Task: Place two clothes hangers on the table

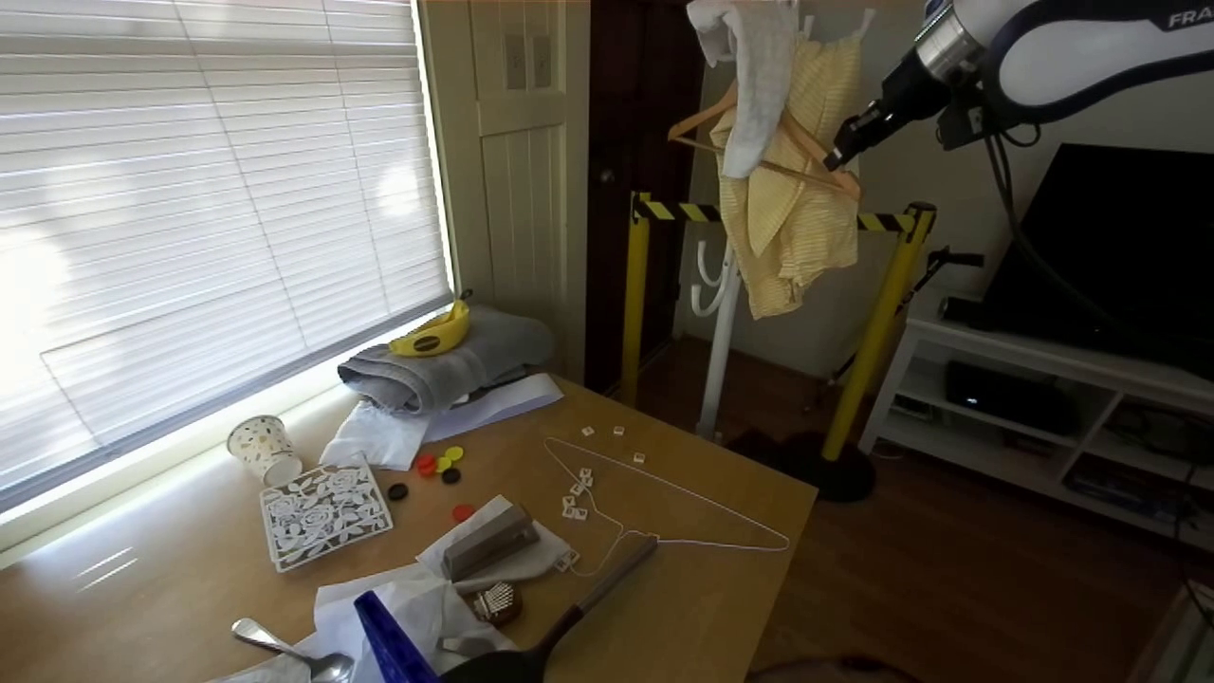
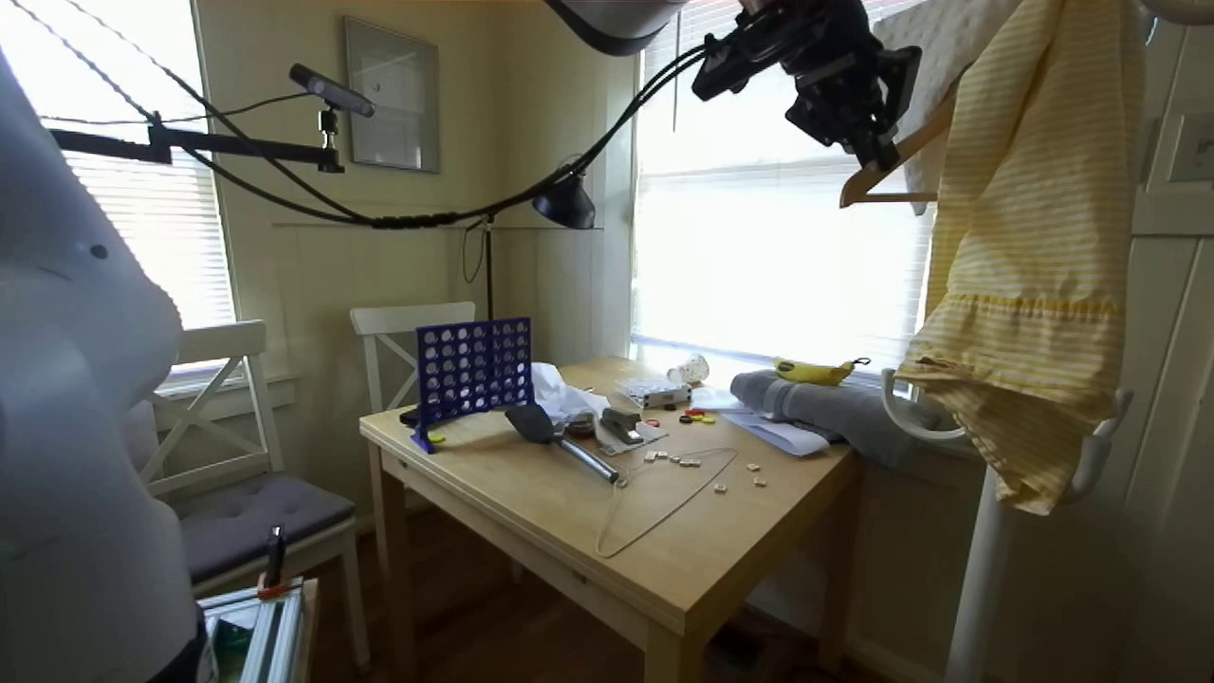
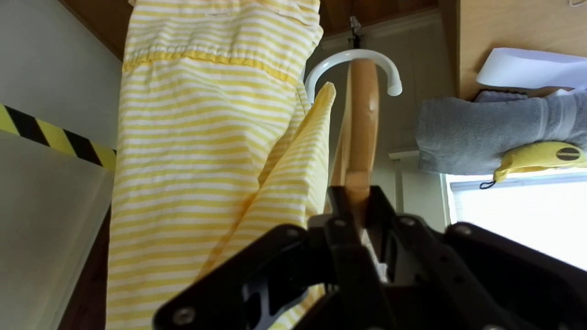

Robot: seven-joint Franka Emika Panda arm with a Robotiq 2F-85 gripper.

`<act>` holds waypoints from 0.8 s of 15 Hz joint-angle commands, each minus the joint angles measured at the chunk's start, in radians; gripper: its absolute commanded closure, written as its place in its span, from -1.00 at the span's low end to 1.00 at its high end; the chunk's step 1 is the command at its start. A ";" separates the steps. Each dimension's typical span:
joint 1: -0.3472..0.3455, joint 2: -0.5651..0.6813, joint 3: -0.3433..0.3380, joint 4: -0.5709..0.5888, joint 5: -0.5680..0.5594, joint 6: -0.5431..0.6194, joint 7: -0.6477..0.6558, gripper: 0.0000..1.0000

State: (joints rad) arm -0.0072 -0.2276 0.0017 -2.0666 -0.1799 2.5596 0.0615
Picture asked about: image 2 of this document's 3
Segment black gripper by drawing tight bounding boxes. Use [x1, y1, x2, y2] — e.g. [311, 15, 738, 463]
[753, 0, 924, 174]

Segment grey seat cushion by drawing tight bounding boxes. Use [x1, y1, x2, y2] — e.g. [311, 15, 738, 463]
[174, 470, 360, 590]

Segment wooden clothes hanger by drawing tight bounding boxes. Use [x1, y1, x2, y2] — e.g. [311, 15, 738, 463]
[833, 93, 951, 214]

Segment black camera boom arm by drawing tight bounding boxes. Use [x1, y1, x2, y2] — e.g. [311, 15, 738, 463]
[49, 109, 348, 180]

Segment grey wall frame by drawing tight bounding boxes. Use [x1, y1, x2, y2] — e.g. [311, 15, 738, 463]
[339, 15, 446, 180]

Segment white coat stand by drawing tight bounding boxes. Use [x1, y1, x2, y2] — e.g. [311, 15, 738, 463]
[875, 0, 1214, 683]

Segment white open box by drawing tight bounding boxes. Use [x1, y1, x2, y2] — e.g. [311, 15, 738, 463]
[192, 573, 321, 683]

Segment white wooden chair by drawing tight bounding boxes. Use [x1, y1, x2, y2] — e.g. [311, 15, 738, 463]
[136, 315, 377, 674]
[346, 299, 480, 415]

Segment patterned paper cup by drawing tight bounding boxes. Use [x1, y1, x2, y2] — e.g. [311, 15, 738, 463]
[662, 352, 717, 390]

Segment black orange screwdriver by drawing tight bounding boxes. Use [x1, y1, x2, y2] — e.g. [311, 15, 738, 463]
[254, 523, 296, 604]

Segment blue connect four grid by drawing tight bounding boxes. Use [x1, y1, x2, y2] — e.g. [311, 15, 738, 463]
[408, 315, 538, 456]

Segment white hanging cloth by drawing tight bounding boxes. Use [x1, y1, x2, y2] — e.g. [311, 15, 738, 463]
[863, 0, 1016, 205]

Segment white panel door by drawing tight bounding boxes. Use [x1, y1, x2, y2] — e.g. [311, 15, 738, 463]
[1113, 15, 1214, 683]

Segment black boom camera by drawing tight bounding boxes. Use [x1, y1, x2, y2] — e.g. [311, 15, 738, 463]
[283, 62, 380, 124]

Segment white plastic bag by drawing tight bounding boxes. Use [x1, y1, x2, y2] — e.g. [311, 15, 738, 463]
[526, 361, 614, 435]

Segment white wire clothes hanger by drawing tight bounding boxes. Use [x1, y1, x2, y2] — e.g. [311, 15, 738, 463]
[595, 447, 738, 563]

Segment grey stapler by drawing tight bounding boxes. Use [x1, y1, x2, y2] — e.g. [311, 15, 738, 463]
[595, 406, 650, 447]

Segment yellow striped shirt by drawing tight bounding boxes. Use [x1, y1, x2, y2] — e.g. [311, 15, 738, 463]
[890, 0, 1148, 520]

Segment light wooden table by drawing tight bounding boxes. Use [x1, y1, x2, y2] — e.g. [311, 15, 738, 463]
[356, 356, 867, 683]

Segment yellow banana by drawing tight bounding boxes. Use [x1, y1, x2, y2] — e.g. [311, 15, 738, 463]
[769, 356, 874, 390]

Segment white window blinds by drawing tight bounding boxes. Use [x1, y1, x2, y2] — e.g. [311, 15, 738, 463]
[0, 0, 244, 339]
[631, 0, 942, 371]

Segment black floor lamp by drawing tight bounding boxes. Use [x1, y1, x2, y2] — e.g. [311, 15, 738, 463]
[460, 161, 603, 328]

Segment grey folded towel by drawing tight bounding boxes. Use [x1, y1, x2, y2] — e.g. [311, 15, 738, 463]
[727, 366, 946, 476]

